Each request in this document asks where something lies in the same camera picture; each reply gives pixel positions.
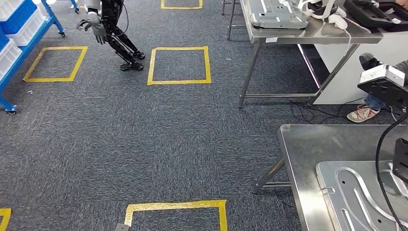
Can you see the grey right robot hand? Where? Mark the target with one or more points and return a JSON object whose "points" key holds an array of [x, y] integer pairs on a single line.
{"points": [[369, 60]]}

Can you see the white curved plastic part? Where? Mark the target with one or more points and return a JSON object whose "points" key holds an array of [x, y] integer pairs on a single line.
{"points": [[338, 21], [315, 14]]}

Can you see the stainless steel workbench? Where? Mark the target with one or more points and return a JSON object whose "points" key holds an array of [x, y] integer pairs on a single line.
{"points": [[302, 150]]}

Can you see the white cabinet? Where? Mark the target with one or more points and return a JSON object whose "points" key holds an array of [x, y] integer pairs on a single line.
{"points": [[357, 79]]}

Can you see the black foam tray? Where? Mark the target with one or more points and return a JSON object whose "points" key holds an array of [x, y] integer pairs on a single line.
{"points": [[376, 16]]}

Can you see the person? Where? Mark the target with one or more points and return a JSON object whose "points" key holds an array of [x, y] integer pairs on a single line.
{"points": [[361, 113]]}

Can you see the stainless steel table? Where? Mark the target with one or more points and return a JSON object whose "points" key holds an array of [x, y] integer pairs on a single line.
{"points": [[230, 19], [318, 35]]}

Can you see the stamped metal plate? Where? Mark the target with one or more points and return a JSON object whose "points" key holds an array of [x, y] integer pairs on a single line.
{"points": [[274, 17], [331, 197]]}

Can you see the black humanoid robot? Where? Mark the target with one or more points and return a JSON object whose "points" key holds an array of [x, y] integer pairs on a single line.
{"points": [[111, 28]]}

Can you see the white plastic crate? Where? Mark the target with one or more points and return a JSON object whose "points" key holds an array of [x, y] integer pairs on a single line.
{"points": [[8, 8], [8, 60], [30, 30]]}

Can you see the blue wheeled rack cart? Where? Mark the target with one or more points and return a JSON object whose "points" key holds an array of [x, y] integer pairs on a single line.
{"points": [[28, 47]]}

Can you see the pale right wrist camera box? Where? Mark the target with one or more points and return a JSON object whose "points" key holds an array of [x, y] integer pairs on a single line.
{"points": [[382, 76]]}

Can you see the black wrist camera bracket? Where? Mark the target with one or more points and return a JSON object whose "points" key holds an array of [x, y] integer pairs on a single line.
{"points": [[382, 92]]}

